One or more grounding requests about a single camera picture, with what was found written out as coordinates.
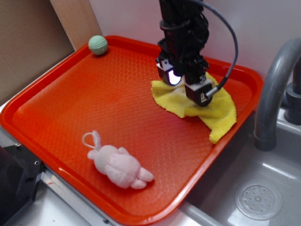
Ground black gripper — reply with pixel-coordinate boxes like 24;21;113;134
156;0;213;107

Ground yellow cloth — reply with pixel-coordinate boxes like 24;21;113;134
151;80;237;144

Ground dark grey faucet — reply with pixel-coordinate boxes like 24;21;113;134
254;38;301;151

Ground green ball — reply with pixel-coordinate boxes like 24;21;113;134
88;35;109;55

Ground pink plush bunny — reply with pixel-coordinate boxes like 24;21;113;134
82;130;154;189

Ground red plastic tray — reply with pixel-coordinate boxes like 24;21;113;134
0;36;263;226

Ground grey sink basin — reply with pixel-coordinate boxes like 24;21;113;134
180;115;301;226

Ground sink drain strainer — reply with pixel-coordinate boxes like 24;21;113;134
235;180;283;221

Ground brown cardboard panel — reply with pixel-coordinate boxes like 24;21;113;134
0;0;101;104

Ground black sensor cable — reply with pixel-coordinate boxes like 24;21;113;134
185;0;239;99

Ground dark faucet handle knob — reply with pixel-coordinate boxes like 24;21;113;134
285;59;301;125

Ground black octagonal mount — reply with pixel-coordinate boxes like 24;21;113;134
0;145;43;226

